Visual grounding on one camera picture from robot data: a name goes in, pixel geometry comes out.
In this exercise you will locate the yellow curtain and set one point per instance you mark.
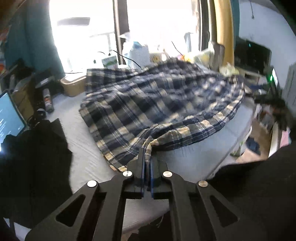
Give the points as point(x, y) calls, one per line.
point(225, 32)

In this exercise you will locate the black spray can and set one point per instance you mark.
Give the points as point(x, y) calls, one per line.
point(49, 108)

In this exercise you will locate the green white milk carton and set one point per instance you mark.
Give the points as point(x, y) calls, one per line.
point(110, 62)

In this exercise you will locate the grey desk lamp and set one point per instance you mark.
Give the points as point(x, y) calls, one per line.
point(80, 21)

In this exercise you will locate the white yellow wipes packet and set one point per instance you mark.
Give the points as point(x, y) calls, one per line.
point(203, 57)

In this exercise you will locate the brown lidded food container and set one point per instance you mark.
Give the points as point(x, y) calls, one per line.
point(73, 85)

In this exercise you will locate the black folded garment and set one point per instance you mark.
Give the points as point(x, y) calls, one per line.
point(35, 170)

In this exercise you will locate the yellow tissue pack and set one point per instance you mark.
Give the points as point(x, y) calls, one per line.
point(228, 70)

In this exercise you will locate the tablet with lit screen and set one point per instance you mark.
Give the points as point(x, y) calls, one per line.
point(12, 122)

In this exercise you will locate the steel thermos tumbler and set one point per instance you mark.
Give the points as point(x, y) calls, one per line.
point(218, 56)

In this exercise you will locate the white bear mug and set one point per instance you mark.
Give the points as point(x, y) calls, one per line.
point(157, 57)

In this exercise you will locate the white perforated plastic basket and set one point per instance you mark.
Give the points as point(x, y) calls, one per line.
point(139, 56)

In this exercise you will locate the teal curtain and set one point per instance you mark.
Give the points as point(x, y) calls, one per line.
point(30, 38)

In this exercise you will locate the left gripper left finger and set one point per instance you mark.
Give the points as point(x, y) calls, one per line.
point(96, 210)

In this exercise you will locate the black open case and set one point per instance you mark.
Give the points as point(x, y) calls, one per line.
point(251, 56)

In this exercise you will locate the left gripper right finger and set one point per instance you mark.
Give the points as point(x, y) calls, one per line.
point(198, 211)

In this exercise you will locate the blue plaid pants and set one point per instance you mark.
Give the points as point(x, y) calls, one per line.
point(162, 107)

